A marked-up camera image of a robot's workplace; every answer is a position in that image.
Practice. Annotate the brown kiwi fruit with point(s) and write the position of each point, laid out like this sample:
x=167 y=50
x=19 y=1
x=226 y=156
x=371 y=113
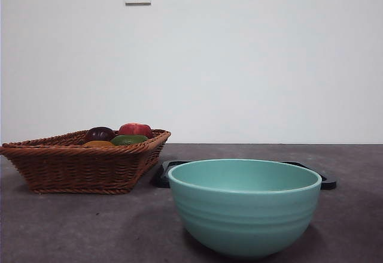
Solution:
x=98 y=143

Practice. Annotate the teal ribbed bowl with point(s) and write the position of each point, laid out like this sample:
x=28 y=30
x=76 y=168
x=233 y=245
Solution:
x=245 y=215

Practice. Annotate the red apple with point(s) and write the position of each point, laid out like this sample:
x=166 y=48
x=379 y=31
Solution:
x=135 y=128

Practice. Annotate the dark teal rectangular tray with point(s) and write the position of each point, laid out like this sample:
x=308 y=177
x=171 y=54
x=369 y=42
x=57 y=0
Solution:
x=161 y=176

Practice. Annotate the green avocado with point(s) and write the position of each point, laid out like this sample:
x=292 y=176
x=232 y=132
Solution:
x=128 y=139

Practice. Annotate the dark purple fruit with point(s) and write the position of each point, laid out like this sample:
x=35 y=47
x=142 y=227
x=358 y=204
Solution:
x=99 y=133

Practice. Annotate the brown wicker basket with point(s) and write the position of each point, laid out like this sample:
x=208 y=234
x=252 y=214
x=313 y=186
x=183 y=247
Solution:
x=77 y=167

